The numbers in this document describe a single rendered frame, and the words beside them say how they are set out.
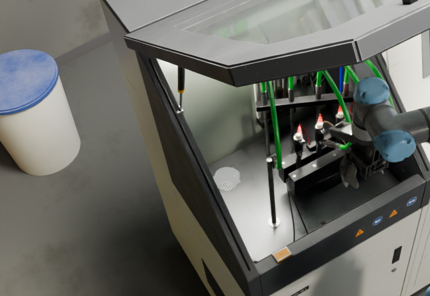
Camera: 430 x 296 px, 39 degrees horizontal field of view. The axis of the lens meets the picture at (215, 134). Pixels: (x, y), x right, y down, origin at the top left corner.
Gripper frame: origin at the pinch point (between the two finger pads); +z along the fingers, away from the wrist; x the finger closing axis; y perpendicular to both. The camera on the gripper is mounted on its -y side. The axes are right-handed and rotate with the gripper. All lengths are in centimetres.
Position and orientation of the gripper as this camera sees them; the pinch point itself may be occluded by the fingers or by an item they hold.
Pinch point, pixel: (356, 175)
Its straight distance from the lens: 166.2
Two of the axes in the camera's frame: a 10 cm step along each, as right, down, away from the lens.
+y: 4.8, 6.2, -6.2
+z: 1.2, 6.5, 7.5
